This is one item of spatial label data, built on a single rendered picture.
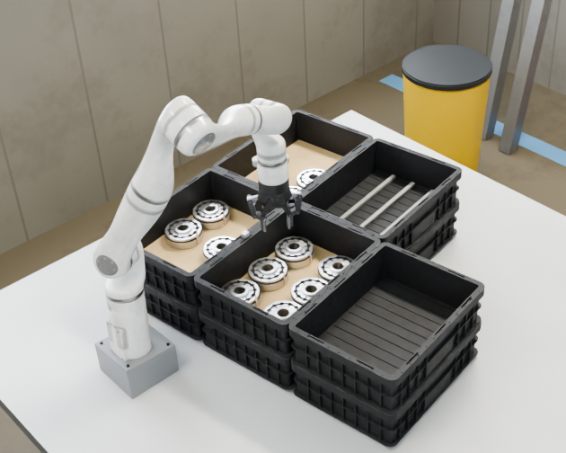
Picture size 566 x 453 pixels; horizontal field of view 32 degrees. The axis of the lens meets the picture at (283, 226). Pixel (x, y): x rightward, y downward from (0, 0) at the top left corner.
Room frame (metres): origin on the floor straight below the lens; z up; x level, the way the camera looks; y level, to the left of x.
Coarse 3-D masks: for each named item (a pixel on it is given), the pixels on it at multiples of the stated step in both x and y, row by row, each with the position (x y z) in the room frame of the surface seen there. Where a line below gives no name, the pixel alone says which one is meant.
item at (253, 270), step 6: (264, 258) 2.01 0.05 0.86; (270, 258) 2.01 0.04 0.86; (276, 258) 2.01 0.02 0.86; (252, 264) 1.99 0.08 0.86; (258, 264) 1.99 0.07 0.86; (276, 264) 1.98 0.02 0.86; (282, 264) 1.98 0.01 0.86; (252, 270) 1.97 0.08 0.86; (258, 270) 1.96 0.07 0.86; (282, 270) 1.96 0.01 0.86; (252, 276) 1.94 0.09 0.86; (258, 276) 1.94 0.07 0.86; (264, 276) 1.94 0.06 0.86; (270, 276) 1.93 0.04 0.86; (276, 276) 1.94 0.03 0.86; (282, 276) 1.93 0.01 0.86; (264, 282) 1.92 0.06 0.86; (270, 282) 1.92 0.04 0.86
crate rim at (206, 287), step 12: (288, 204) 2.15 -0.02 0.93; (276, 216) 2.10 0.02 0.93; (324, 216) 2.09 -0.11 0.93; (348, 228) 2.03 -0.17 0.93; (372, 240) 1.97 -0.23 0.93; (228, 252) 1.96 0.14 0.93; (216, 264) 1.91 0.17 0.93; (336, 276) 1.84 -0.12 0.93; (204, 288) 1.84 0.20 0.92; (216, 288) 1.82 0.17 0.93; (324, 288) 1.80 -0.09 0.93; (228, 300) 1.78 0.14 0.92; (240, 300) 1.77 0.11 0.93; (312, 300) 1.75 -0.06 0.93; (252, 312) 1.73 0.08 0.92; (264, 312) 1.72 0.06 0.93; (300, 312) 1.71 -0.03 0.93; (276, 324) 1.69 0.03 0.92; (288, 324) 1.68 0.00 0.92
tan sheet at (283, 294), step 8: (320, 248) 2.08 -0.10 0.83; (272, 256) 2.06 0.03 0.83; (320, 256) 2.04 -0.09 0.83; (328, 256) 2.04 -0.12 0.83; (312, 264) 2.01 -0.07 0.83; (288, 272) 1.98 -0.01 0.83; (296, 272) 1.98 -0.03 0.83; (304, 272) 1.98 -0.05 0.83; (312, 272) 1.98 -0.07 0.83; (288, 280) 1.95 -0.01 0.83; (296, 280) 1.95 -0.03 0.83; (280, 288) 1.92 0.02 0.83; (288, 288) 1.92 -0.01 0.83; (264, 296) 1.90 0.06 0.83; (272, 296) 1.89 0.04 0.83; (280, 296) 1.89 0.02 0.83; (288, 296) 1.89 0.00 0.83; (264, 304) 1.87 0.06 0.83
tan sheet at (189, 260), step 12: (192, 216) 2.26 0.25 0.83; (240, 216) 2.25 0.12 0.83; (228, 228) 2.19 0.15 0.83; (240, 228) 2.19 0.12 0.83; (156, 240) 2.16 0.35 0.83; (204, 240) 2.15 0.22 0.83; (156, 252) 2.11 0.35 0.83; (168, 252) 2.10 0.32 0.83; (180, 252) 2.10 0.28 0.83; (192, 252) 2.10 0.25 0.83; (180, 264) 2.05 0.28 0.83; (192, 264) 2.04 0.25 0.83
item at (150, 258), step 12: (192, 180) 2.30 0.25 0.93; (240, 180) 2.28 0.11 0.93; (180, 192) 2.25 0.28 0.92; (252, 228) 2.05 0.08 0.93; (240, 240) 2.01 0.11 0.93; (144, 252) 1.98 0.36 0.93; (156, 264) 1.94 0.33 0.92; (168, 264) 1.92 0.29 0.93; (204, 264) 1.91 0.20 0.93; (180, 276) 1.89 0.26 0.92; (192, 276) 1.87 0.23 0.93
